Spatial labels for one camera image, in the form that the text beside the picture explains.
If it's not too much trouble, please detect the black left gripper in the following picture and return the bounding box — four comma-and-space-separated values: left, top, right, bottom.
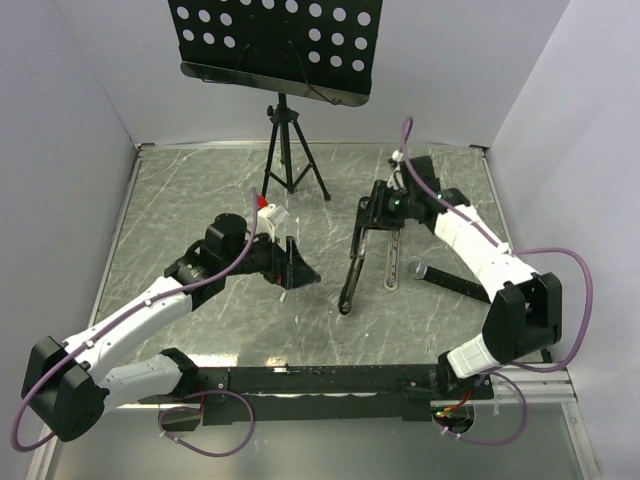
222, 226, 320, 289

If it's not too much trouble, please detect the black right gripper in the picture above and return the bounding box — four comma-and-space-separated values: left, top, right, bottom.
356, 179, 417, 232

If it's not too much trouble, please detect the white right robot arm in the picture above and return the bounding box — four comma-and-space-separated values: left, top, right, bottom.
338, 152, 562, 398

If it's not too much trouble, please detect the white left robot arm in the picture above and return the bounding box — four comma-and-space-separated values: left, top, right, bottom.
21, 209, 321, 442

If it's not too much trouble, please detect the small open staple box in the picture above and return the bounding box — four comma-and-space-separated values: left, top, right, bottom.
327, 292, 340, 306

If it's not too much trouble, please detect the black microphone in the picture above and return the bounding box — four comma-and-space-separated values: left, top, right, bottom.
408, 261, 490, 304

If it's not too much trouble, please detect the black tripod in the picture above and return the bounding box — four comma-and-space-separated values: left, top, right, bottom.
260, 93, 331, 201

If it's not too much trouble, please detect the black perforated music stand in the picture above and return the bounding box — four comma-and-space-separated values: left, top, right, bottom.
168, 1, 383, 107

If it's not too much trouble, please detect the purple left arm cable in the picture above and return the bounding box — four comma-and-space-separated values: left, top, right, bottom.
10, 187, 261, 452

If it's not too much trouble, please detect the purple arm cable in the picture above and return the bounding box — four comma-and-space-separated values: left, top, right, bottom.
10, 187, 261, 452
399, 117, 595, 374

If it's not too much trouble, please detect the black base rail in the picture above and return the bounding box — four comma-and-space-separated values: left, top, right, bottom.
141, 364, 494, 426

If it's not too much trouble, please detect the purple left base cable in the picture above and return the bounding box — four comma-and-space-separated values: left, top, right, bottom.
157, 388, 260, 458

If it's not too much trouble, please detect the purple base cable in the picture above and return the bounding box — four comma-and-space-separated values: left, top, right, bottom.
157, 388, 260, 458
433, 387, 529, 445

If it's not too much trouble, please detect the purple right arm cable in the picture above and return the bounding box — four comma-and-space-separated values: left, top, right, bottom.
399, 117, 595, 374

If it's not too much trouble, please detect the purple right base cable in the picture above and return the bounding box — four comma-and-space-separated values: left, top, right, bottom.
433, 387, 529, 445

